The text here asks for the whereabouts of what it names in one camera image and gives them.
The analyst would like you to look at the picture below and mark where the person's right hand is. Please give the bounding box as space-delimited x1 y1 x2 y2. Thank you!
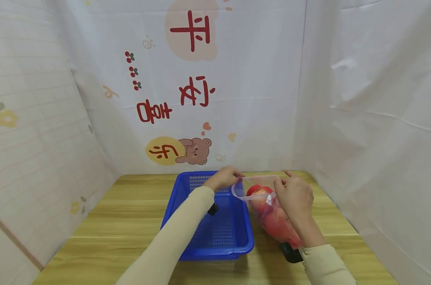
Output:
273 170 315 224

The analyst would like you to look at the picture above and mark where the person's left hand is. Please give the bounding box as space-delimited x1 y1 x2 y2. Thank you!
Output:
202 165 245 193

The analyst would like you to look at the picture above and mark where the clear plastic zip bag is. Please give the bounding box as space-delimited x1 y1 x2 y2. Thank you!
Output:
231 175 304 250

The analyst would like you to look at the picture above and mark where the person's left forearm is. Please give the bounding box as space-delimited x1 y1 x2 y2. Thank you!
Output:
116 185 216 285

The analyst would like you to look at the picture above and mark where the person's right forearm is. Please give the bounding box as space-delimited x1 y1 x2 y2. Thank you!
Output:
294 216 357 285

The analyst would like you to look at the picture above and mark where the pale red apple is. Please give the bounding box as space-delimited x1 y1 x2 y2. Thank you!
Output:
250 188 277 215

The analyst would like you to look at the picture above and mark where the dark red apple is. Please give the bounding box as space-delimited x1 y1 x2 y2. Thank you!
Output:
246 184 274 198

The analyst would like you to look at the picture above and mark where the large red apple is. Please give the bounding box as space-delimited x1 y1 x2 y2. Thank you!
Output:
261 207 303 249

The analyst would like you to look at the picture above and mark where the blue plastic basket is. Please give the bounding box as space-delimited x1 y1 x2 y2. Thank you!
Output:
160 171 255 262

